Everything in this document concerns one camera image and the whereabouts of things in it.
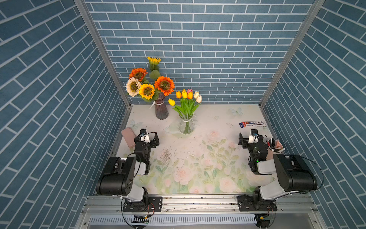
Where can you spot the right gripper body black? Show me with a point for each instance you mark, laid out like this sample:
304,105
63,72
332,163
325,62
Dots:
250,148

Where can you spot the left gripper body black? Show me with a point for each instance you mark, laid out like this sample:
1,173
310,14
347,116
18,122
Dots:
151,145

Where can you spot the yellow sunflower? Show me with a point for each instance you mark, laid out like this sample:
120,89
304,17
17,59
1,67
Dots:
147,92
154,68

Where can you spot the beige daisy flower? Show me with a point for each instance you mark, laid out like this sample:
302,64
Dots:
133,86

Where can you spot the red orange tulip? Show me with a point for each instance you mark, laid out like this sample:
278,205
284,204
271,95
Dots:
190,103

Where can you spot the orange gerbera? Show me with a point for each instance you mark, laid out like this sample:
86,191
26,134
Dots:
165,85
139,74

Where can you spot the orange yellow tulip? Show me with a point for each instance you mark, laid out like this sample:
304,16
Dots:
185,103

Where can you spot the white tulip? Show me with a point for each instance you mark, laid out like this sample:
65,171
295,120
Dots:
195,95

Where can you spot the light pink tulip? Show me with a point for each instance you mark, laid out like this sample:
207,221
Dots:
196,105

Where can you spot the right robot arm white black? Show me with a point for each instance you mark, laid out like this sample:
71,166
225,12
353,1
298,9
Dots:
293,175

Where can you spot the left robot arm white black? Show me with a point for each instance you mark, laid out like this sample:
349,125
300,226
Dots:
117,178

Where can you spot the pink pen holder cup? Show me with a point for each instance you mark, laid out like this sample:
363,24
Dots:
274,147

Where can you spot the pink rectangular box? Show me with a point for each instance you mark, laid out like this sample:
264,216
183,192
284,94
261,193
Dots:
129,137

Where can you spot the purple glass vase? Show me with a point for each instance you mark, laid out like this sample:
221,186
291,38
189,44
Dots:
161,111

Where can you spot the clear glass vase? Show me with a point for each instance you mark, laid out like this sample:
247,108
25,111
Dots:
186,125

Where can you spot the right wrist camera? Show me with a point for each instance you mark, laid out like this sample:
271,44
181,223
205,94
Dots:
253,136

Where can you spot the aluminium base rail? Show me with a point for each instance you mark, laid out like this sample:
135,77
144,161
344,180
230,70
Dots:
292,211

